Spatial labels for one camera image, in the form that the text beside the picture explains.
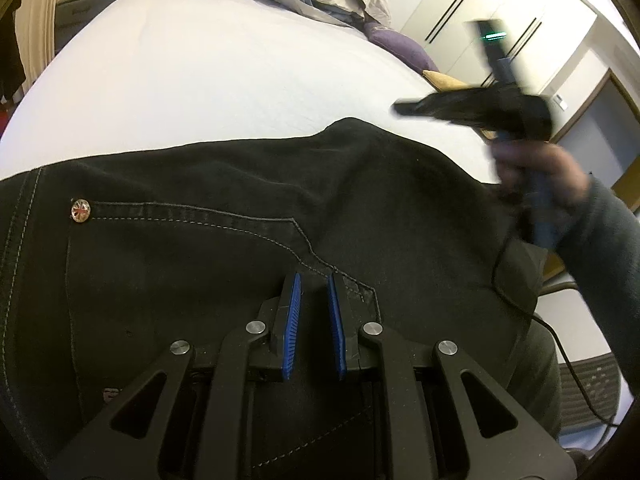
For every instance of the black mesh chair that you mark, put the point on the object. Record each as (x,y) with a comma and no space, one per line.
(595,385)

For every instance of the black denim pants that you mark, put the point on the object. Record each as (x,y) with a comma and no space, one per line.
(200,260)

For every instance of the grey nightstand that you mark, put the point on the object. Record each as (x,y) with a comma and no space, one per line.
(80,15)

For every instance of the bed with white sheet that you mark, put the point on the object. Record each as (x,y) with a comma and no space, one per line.
(200,85)

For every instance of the white wall switch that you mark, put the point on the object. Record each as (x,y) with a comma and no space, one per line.
(560,102)

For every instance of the beige curtain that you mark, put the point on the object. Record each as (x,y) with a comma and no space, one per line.
(37,10)

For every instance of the tan wooden board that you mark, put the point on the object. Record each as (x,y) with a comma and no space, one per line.
(445,80)

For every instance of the purple pillow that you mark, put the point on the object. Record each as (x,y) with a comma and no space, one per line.
(400,46)

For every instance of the person's right hand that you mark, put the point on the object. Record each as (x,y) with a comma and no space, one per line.
(556,170)

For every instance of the dark hanging clothing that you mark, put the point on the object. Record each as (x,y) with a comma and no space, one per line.
(10,55)

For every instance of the person's right forearm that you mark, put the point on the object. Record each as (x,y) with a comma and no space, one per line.
(602,250)

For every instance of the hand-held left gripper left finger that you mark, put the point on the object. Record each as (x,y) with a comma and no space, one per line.
(292,330)

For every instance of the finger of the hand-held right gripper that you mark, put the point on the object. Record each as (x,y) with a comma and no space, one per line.
(422,106)

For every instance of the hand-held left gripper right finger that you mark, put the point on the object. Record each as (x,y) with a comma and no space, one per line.
(336,334)

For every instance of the door with wooden frame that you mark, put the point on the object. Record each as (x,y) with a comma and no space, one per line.
(610,125)

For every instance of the person's grey top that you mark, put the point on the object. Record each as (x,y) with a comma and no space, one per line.
(532,375)

